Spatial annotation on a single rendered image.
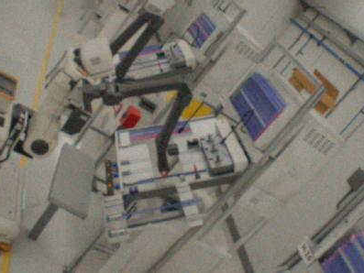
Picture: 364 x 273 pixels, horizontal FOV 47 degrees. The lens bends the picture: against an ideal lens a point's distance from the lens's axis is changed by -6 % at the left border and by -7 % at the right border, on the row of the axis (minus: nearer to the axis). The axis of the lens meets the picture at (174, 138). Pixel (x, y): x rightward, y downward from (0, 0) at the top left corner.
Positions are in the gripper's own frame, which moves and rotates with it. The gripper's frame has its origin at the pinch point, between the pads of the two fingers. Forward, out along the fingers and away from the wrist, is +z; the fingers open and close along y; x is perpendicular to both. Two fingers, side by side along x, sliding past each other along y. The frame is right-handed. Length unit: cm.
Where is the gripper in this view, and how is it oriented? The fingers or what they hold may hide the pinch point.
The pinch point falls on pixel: (164, 176)
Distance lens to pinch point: 263.2
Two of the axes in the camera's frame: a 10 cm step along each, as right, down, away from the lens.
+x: -9.8, 1.7, -0.8
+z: 0.9, 8.3, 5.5
